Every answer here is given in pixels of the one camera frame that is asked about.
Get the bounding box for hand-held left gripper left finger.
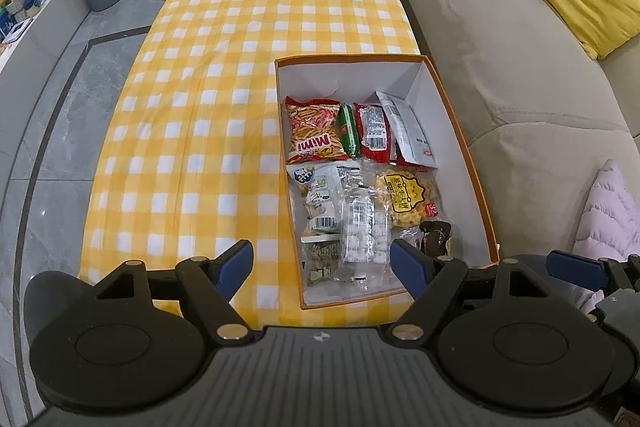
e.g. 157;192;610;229
95;241;254;348

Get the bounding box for small clear snack packet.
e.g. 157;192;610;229
334;163;379;198

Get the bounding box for yellow cushion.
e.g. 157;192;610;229
540;0;640;61

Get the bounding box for green sausage snack packet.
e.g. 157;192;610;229
337;104;362;158

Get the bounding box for grey low cabinet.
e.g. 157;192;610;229
0;0;94;75

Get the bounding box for orange cardboard box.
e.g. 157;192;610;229
274;54;501;311

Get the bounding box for large red noodle snack packet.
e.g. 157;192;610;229
376;91;439;171

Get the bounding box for clear packet of white candies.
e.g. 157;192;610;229
339;188;392;267

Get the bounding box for red packet with white label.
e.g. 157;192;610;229
353;102;397;166

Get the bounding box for clear packet with green label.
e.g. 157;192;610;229
299;237;347;295

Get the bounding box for dark snack packet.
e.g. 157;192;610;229
419;220;454;259

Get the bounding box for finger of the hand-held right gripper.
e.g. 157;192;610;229
546;249;626;293

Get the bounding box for yellow biscuit packet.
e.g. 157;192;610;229
375;163;442;232

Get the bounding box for yellow checkered tablecloth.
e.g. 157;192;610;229
77;0;422;329

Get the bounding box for beige sofa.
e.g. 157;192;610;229
387;0;640;290

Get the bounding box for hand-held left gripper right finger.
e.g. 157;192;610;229
385;239;546;343

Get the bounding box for clear packet with blue logo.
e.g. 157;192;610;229
286;163;346;239

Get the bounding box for bear picture calendar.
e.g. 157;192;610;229
0;0;37;44

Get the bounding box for orange striped stick snack packet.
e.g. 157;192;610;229
284;97;351;166

